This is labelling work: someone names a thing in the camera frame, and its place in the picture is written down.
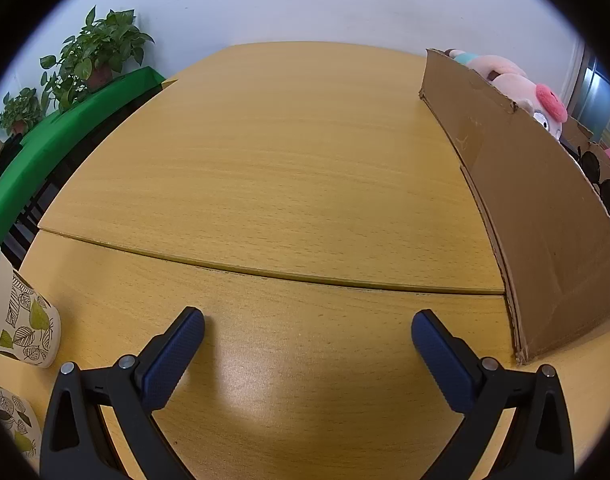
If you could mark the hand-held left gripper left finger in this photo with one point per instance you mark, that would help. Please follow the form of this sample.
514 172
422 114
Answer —
177 355

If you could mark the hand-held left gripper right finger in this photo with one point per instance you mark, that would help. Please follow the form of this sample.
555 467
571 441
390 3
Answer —
442 360

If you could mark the brown cardboard box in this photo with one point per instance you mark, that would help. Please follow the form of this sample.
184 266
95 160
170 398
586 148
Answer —
535 210

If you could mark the leaf print paper cup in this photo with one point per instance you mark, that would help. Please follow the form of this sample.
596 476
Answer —
10 410
30 330

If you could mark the black chair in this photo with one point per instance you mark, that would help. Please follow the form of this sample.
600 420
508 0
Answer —
30 215
2 160

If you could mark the black sunglasses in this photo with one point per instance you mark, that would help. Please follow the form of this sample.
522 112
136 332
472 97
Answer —
590 162

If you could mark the pink and teal pig plush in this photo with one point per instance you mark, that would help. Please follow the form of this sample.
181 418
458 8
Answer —
505 82

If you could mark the small potted green plant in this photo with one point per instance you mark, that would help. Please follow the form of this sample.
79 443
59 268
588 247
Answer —
20 107

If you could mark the glass door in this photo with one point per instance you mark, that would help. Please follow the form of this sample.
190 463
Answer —
592 95

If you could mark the large potted green plant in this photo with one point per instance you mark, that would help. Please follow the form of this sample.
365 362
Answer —
100 40

